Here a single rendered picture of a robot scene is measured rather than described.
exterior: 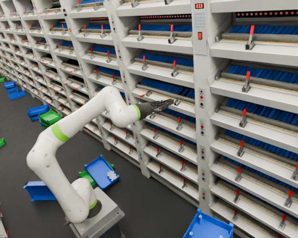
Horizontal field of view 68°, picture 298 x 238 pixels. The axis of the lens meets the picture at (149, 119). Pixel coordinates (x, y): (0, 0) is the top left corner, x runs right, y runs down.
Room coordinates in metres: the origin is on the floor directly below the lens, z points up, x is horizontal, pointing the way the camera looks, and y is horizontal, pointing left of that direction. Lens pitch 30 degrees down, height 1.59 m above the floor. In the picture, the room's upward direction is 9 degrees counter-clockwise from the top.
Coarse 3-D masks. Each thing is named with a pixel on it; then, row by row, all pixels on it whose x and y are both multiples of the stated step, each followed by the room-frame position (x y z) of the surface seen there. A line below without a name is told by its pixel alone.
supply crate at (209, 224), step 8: (208, 216) 0.78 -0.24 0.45; (192, 224) 0.75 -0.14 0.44; (208, 224) 0.76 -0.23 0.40; (216, 224) 0.75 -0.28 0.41; (224, 224) 0.72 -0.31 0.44; (232, 224) 0.69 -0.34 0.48; (200, 232) 0.72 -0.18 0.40; (208, 232) 0.71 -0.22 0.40; (216, 232) 0.70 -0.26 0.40; (224, 232) 0.70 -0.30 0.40; (232, 232) 0.68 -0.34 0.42
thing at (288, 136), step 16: (224, 96) 1.12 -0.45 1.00; (208, 112) 1.02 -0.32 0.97; (224, 112) 1.03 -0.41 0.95; (240, 112) 0.97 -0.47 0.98; (256, 112) 0.93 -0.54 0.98; (272, 112) 0.90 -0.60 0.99; (288, 112) 0.86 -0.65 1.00; (240, 128) 0.89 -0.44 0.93; (256, 128) 0.86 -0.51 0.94; (272, 128) 0.82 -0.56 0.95; (288, 128) 0.79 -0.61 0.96; (272, 144) 0.78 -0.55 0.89; (288, 144) 0.72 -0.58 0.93
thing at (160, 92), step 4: (144, 88) 1.53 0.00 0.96; (148, 88) 1.50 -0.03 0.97; (152, 88) 1.48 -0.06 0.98; (156, 92) 1.43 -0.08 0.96; (160, 92) 1.40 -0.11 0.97; (164, 92) 1.38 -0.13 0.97; (168, 96) 1.34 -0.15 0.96; (172, 96) 1.32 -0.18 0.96; (176, 96) 1.29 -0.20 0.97; (180, 96) 1.27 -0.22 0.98; (184, 100) 1.24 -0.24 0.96; (188, 100) 1.21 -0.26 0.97; (192, 100) 1.20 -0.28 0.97
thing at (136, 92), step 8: (136, 80) 1.63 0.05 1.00; (144, 80) 1.66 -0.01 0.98; (136, 88) 1.60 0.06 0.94; (184, 88) 1.37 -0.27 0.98; (136, 96) 1.56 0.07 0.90; (144, 96) 1.46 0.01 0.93; (152, 96) 1.42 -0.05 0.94; (160, 96) 1.39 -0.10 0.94; (184, 104) 1.22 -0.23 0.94; (184, 112) 1.19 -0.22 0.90; (192, 112) 1.13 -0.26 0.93
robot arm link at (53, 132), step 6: (54, 126) 1.04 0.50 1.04; (42, 132) 1.05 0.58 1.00; (48, 132) 1.02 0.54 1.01; (54, 132) 1.01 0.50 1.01; (60, 132) 1.01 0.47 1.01; (48, 138) 0.99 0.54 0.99; (54, 138) 1.00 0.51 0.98; (60, 138) 1.00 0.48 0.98; (66, 138) 1.01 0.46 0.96; (60, 144) 1.02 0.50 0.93
